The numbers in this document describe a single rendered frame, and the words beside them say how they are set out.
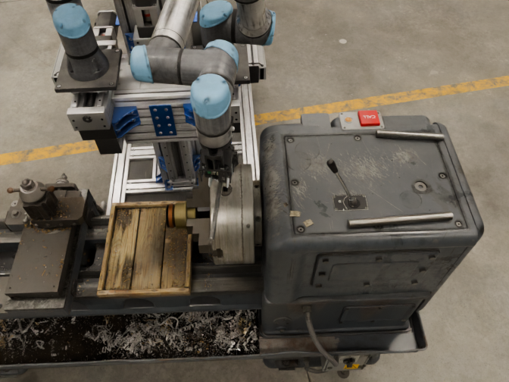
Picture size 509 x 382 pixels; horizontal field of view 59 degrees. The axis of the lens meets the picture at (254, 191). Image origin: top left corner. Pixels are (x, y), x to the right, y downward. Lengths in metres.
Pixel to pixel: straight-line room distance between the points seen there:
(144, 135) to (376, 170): 1.05
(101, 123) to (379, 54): 2.59
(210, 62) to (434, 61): 3.11
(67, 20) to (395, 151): 1.16
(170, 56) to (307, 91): 2.52
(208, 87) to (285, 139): 0.57
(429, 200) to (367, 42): 2.75
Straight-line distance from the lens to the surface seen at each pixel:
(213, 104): 0.87
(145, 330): 1.84
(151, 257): 1.62
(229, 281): 1.57
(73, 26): 1.73
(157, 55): 0.99
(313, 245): 1.21
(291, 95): 3.40
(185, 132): 1.98
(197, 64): 0.96
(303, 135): 1.42
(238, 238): 1.30
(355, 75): 3.63
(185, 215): 1.41
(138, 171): 2.73
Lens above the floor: 2.29
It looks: 54 degrees down
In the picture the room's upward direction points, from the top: straight up
